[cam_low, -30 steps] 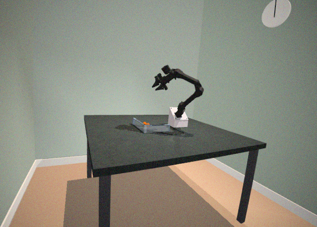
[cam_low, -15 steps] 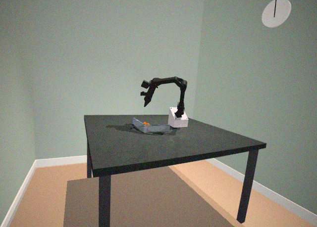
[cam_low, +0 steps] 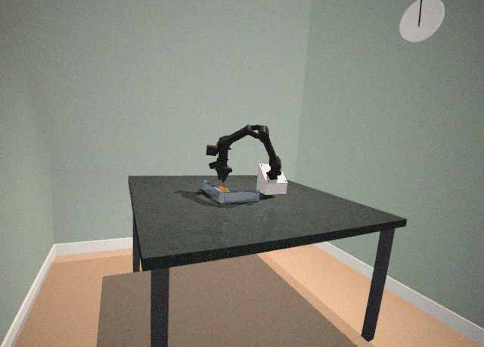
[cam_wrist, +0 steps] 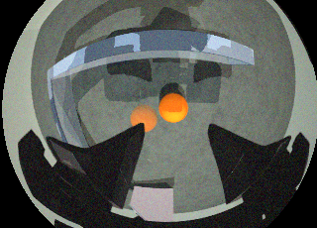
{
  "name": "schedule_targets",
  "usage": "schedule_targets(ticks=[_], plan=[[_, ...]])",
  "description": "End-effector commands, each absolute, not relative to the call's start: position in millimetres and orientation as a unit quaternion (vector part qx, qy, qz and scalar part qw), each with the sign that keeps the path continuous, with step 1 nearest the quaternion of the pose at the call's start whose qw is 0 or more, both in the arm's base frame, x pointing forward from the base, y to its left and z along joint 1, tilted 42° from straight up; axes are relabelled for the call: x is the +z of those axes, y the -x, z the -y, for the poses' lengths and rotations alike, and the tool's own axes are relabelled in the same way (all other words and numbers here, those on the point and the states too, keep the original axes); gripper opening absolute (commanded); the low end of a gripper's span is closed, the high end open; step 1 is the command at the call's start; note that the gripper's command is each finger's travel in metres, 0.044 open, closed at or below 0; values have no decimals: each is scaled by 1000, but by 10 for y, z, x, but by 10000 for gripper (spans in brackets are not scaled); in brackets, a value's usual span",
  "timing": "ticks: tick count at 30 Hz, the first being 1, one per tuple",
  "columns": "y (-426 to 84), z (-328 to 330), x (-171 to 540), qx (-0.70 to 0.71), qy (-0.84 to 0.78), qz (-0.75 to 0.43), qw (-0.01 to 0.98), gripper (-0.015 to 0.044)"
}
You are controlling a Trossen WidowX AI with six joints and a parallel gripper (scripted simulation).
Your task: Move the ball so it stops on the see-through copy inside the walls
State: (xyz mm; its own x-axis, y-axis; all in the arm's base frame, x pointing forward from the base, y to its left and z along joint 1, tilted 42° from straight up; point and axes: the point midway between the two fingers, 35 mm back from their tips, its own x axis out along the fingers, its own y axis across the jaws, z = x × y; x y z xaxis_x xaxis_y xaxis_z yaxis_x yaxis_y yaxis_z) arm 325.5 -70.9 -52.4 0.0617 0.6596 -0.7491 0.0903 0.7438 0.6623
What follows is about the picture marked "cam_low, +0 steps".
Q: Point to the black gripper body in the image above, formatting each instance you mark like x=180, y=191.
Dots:
x=224, y=167

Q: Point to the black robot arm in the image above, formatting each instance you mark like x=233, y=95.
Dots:
x=223, y=145

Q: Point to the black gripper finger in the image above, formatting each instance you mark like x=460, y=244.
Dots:
x=224, y=175
x=219, y=174

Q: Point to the clear l-shaped low wall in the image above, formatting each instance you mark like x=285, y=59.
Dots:
x=231, y=197

